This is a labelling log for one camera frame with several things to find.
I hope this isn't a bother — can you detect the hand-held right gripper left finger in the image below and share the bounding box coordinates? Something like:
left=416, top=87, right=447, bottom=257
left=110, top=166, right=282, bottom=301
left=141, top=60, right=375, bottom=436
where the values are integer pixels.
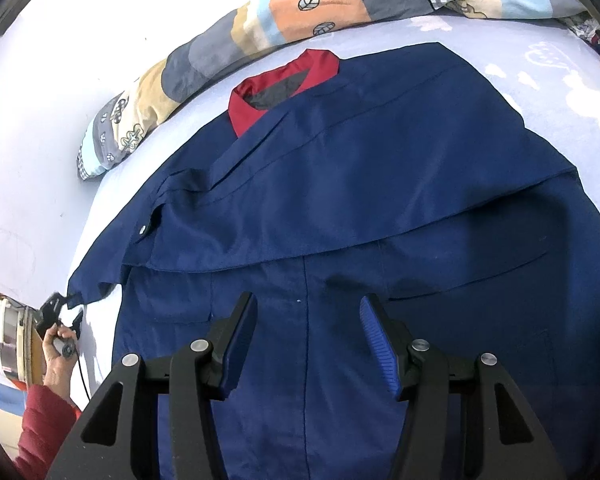
left=45, top=291, right=259, bottom=480

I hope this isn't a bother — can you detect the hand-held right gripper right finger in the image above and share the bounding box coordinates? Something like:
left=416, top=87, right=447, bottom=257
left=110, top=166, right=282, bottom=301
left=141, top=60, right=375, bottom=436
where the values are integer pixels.
left=359, top=294, right=568, bottom=480

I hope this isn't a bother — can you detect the navy blue jacket red collar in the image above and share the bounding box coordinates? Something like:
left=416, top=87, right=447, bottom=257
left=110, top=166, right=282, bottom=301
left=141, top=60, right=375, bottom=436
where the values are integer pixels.
left=67, top=42, right=600, bottom=480

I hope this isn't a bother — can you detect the person's left forearm red sleeve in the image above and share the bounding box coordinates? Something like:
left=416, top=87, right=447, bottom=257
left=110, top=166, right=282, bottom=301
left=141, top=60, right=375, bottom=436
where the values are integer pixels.
left=14, top=382, right=82, bottom=480

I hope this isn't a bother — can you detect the person's left hand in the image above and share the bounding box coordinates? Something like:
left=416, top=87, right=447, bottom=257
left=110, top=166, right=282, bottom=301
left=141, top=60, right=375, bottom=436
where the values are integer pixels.
left=40, top=324, right=78, bottom=388

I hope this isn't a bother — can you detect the white cylindrical appliance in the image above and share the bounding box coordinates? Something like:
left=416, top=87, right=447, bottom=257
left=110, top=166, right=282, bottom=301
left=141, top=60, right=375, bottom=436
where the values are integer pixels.
left=0, top=297, right=31, bottom=386

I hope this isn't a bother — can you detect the patchwork quilt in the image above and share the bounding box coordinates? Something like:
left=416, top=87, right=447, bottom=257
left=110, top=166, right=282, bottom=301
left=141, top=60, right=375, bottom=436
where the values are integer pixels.
left=76, top=0, right=588, bottom=181

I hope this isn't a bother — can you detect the colourful patterned cloth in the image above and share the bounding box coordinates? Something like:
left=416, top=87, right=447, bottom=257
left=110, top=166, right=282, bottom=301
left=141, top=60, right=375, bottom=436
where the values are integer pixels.
left=565, top=12, right=600, bottom=78

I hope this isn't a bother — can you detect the black cable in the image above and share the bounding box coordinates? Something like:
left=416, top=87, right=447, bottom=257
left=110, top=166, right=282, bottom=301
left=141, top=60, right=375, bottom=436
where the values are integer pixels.
left=74, top=355, right=92, bottom=403

